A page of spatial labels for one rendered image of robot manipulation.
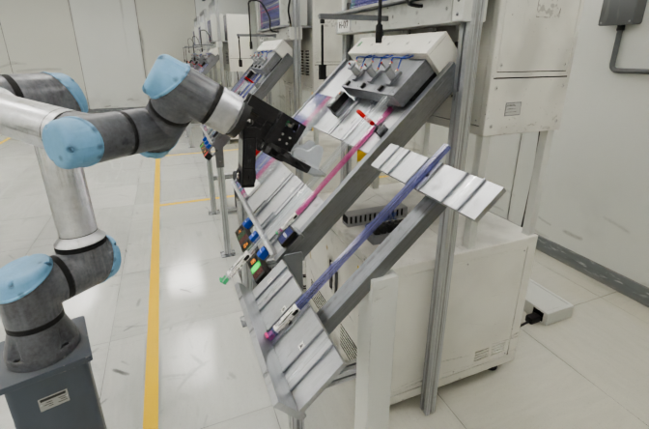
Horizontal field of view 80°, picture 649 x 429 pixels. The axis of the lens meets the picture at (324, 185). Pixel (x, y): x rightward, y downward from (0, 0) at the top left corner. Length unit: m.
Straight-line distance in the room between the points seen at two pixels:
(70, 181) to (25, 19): 8.96
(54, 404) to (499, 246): 1.34
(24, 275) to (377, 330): 0.77
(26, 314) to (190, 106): 0.65
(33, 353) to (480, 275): 1.29
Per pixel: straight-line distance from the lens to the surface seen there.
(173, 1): 9.75
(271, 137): 0.71
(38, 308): 1.11
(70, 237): 1.13
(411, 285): 1.29
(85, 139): 0.66
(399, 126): 1.06
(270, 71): 2.47
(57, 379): 1.19
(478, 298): 1.52
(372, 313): 0.82
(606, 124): 2.59
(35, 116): 0.77
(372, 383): 0.95
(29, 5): 9.98
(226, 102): 0.68
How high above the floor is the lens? 1.24
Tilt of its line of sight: 19 degrees down
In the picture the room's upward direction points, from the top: straight up
